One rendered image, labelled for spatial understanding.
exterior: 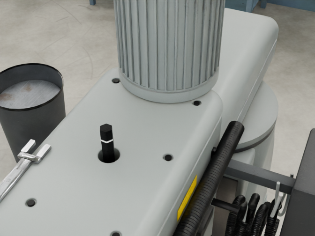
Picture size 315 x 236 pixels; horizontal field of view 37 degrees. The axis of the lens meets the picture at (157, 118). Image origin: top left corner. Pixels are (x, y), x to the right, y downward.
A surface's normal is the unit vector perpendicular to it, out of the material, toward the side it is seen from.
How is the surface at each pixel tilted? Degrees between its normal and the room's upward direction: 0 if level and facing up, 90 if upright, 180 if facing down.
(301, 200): 90
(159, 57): 90
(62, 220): 0
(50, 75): 86
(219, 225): 90
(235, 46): 0
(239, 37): 0
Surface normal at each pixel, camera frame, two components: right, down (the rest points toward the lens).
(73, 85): -0.01, -0.75
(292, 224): -0.41, 0.61
